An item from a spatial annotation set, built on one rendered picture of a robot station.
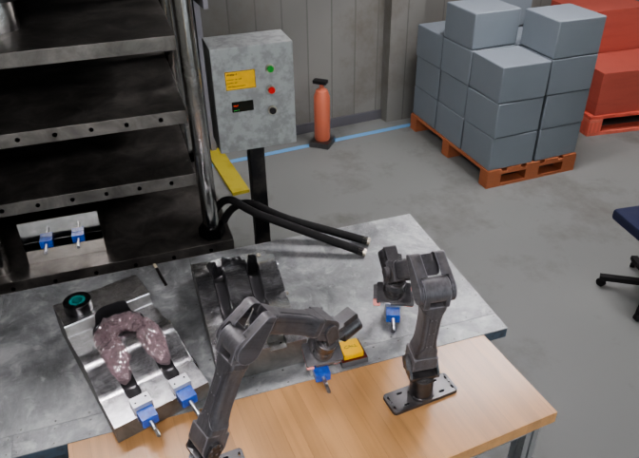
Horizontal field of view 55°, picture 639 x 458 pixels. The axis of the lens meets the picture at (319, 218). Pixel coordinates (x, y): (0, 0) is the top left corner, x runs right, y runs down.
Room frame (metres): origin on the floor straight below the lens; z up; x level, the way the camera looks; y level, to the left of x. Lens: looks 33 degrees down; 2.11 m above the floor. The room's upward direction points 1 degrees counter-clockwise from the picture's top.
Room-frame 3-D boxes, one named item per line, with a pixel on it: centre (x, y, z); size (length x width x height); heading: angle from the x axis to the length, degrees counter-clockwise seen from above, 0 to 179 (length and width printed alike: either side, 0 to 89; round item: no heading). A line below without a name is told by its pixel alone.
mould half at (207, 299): (1.47, 0.24, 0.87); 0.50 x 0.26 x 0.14; 18
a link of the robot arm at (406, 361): (1.15, -0.26, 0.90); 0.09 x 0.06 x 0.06; 102
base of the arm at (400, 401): (1.14, -0.27, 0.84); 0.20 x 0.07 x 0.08; 113
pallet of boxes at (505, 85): (4.25, -1.30, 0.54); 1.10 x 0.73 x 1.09; 20
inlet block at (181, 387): (1.09, 0.35, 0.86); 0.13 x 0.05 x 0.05; 35
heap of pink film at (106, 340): (1.28, 0.55, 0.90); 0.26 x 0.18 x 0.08; 35
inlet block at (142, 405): (1.03, 0.44, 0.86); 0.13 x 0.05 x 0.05; 35
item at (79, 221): (2.06, 1.00, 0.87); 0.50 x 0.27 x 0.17; 18
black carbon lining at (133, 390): (1.27, 0.54, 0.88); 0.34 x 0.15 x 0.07; 35
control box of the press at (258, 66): (2.20, 0.25, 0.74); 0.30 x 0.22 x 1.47; 108
